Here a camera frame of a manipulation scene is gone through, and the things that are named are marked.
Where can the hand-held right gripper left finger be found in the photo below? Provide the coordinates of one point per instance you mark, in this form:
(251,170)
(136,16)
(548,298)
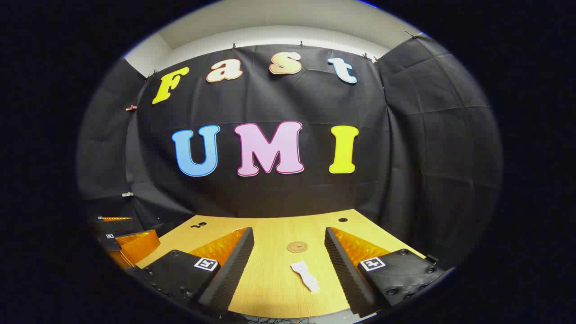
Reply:
(225,279)

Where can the white toothpaste tube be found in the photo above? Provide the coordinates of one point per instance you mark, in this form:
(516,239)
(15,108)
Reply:
(306,276)

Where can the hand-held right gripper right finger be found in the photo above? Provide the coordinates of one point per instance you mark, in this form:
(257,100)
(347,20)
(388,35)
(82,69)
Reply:
(348,279)

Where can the wooden desktop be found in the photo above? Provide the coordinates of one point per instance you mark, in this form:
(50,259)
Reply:
(274,274)

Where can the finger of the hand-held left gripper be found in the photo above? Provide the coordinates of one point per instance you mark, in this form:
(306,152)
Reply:
(119,226)
(137,246)

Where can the black backdrop cloth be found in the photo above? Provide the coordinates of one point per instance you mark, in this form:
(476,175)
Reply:
(270,103)

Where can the round wooden coaster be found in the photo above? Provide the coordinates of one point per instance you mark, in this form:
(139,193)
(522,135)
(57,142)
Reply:
(297,246)

